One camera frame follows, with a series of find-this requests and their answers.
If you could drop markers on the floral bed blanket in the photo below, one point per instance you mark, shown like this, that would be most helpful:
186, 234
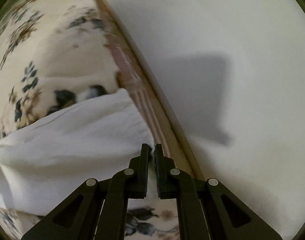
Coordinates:
56, 53

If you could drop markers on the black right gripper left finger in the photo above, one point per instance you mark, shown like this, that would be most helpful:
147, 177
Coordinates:
96, 209

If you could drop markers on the white bed headboard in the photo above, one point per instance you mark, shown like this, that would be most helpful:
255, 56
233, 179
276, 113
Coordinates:
233, 73

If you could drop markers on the white pants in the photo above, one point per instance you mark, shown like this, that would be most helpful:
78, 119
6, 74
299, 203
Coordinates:
43, 163

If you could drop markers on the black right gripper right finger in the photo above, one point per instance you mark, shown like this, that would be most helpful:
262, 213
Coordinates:
207, 209

